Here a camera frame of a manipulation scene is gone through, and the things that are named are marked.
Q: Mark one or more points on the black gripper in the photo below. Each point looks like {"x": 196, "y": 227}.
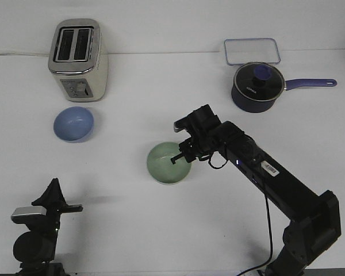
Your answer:
{"x": 203, "y": 140}
{"x": 49, "y": 221}

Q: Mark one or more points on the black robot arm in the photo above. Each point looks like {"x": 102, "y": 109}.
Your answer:
{"x": 314, "y": 219}
{"x": 35, "y": 249}

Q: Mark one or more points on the silver two-slot toaster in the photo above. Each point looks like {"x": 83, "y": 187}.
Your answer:
{"x": 78, "y": 61}

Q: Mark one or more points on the green bowl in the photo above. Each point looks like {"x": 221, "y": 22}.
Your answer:
{"x": 160, "y": 166}

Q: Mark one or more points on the blue bowl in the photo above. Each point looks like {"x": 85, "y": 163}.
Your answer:
{"x": 74, "y": 124}

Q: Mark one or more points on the dark blue saucepan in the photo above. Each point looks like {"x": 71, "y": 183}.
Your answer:
{"x": 253, "y": 99}

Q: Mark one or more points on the glass pot lid blue knob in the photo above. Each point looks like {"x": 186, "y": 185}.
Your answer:
{"x": 259, "y": 73}

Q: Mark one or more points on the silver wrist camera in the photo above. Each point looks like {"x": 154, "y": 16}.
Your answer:
{"x": 24, "y": 215}
{"x": 184, "y": 124}

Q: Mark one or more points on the clear container lid blue rim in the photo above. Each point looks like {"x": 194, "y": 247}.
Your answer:
{"x": 241, "y": 51}

